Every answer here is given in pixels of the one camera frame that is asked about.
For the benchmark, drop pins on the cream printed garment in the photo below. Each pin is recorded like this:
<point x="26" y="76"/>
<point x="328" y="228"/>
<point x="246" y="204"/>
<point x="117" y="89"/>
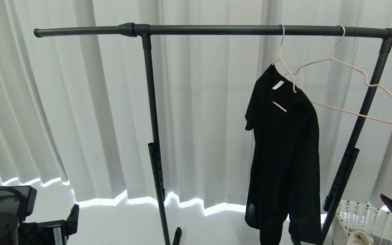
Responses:
<point x="359" y="238"/>

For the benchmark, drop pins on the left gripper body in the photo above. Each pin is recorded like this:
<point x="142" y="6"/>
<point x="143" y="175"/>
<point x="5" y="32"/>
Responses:
<point x="46" y="233"/>

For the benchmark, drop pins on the black clothes rack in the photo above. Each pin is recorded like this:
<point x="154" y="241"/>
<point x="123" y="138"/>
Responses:
<point x="216" y="30"/>

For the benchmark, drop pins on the pink clothes hanger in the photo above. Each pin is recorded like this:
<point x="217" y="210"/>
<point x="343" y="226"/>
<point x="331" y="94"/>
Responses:
<point x="352" y="66"/>
<point x="286" y="69"/>

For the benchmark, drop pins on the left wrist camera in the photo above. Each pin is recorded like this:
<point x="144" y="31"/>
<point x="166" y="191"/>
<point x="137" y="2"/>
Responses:
<point x="15" y="200"/>

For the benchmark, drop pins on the white laundry basket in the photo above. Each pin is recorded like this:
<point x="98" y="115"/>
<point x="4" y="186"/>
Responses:
<point x="369" y="217"/>

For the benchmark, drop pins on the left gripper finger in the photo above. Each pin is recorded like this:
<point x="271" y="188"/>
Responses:
<point x="73" y="219"/>

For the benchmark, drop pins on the white curtain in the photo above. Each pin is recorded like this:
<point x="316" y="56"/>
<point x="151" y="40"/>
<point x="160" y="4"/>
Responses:
<point x="199" y="102"/>

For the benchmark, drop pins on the black short-sleeved shirt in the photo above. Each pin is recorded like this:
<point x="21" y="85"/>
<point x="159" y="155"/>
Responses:
<point x="284" y="153"/>

